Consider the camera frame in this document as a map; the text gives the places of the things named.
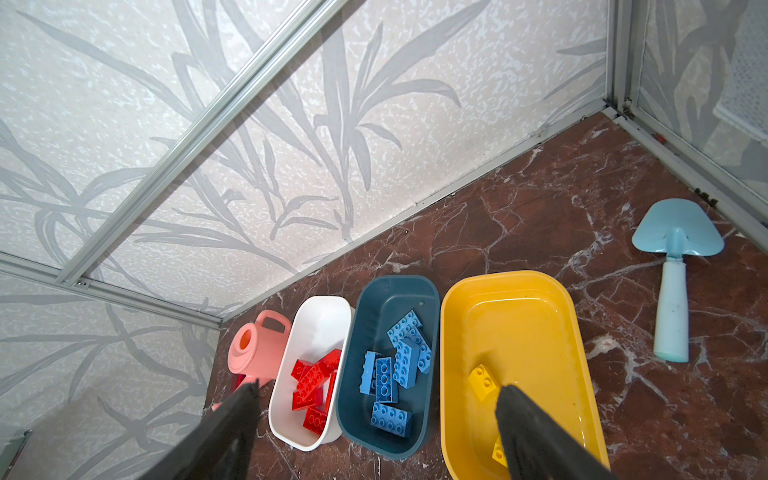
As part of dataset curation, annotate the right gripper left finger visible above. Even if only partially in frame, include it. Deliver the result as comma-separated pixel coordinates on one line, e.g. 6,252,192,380
142,382,261,479

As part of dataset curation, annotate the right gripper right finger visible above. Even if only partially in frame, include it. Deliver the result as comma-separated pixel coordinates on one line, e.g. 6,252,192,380
495,385,616,479

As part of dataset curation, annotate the yellow lego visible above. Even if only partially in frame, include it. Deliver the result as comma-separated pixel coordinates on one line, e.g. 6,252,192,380
492,436,508,468
468,364,500,402

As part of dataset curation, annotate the red square lego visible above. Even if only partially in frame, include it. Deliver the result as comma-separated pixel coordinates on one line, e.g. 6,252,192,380
291,359,313,382

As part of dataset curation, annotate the blue lego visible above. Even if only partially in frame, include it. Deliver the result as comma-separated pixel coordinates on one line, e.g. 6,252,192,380
359,351,378,395
393,338,419,389
387,310,422,347
370,402,413,438
404,327,432,374
374,357,398,404

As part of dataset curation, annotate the white rectangular bin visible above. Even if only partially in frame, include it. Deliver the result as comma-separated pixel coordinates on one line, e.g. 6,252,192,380
268,296,355,452

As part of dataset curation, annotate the pink watering can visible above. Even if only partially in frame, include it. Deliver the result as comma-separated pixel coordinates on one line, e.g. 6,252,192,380
227,310,292,389

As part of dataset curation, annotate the yellow rectangular bin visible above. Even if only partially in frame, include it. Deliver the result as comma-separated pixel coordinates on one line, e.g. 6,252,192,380
440,271,610,479

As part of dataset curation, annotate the dark teal rectangular bin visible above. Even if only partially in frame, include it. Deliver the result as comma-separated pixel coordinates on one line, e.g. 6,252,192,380
337,275,441,460

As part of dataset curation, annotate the light blue toy shovel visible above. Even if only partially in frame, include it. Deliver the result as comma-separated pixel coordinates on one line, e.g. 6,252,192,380
632,198,724,363

